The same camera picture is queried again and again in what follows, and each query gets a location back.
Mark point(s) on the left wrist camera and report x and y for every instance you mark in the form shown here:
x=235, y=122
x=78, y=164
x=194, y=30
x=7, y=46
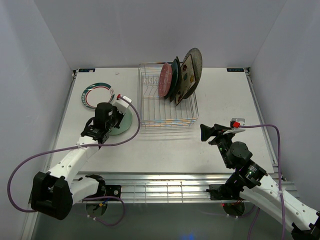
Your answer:
x=122, y=103

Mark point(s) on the right blue table label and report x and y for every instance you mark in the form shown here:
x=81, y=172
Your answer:
x=235, y=70

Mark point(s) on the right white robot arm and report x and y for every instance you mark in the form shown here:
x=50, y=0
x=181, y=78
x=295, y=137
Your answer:
x=252, y=183

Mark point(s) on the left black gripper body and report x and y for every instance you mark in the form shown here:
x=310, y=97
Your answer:
x=117, y=117

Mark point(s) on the wire dish rack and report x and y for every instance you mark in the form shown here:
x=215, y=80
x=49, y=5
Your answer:
x=157, y=113

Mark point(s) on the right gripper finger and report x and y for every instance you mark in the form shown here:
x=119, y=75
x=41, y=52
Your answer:
x=207, y=132
x=220, y=128

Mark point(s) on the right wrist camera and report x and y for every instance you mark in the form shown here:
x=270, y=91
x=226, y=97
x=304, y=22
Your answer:
x=235, y=126

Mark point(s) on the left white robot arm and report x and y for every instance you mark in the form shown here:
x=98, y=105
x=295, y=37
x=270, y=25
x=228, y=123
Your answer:
x=56, y=191

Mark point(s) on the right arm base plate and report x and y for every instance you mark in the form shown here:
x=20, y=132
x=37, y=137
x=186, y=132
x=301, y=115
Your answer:
x=222, y=192

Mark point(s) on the left blue table label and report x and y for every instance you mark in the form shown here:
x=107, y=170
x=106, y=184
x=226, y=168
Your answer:
x=86, y=70

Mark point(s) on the mint green flower plate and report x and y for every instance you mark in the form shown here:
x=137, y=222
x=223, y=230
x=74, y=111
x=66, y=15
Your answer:
x=124, y=125

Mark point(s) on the aluminium frame rails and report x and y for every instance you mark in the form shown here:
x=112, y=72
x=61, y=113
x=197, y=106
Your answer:
x=159, y=166

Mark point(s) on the blue table label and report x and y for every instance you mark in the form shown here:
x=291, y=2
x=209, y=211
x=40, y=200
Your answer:
x=235, y=70
x=86, y=70

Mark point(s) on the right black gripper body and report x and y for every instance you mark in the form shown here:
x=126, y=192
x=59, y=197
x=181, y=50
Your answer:
x=222, y=141

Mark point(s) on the speckled round plate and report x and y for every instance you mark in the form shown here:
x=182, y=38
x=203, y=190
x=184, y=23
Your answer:
x=197, y=66

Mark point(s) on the black floral square plate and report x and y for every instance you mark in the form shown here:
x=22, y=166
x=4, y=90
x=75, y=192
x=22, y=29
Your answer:
x=179, y=79

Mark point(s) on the white plate green rim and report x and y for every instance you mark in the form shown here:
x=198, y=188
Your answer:
x=96, y=93

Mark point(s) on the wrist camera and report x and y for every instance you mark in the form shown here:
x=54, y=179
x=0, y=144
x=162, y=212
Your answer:
x=122, y=103
x=235, y=126

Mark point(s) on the cream floral square plate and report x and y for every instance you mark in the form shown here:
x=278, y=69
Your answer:
x=187, y=79

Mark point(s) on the pink dotted plate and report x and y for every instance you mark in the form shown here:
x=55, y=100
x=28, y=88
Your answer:
x=165, y=79

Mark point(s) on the teal square plate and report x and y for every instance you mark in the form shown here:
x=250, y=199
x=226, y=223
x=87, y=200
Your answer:
x=174, y=79

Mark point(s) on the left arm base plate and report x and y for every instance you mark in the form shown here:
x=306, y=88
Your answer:
x=113, y=190

